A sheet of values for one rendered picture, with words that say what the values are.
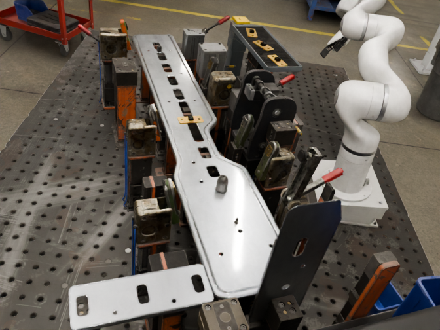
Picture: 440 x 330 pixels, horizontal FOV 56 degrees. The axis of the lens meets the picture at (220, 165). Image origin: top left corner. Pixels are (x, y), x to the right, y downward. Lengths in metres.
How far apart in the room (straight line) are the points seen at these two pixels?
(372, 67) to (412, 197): 1.76
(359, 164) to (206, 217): 0.65
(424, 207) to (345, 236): 1.58
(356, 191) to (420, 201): 1.57
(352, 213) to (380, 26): 0.69
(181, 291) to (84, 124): 1.13
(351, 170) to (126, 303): 0.93
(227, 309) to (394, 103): 0.84
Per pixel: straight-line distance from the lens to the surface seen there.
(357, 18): 1.68
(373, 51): 1.54
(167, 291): 0.92
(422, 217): 3.01
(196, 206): 1.08
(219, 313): 0.83
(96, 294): 0.92
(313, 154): 1.00
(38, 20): 4.07
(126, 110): 1.68
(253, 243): 1.03
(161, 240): 1.09
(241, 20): 1.83
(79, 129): 1.85
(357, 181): 1.55
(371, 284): 0.86
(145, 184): 1.15
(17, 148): 1.79
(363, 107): 1.37
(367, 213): 1.60
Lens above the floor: 1.77
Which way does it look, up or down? 39 degrees down
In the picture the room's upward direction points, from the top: 10 degrees clockwise
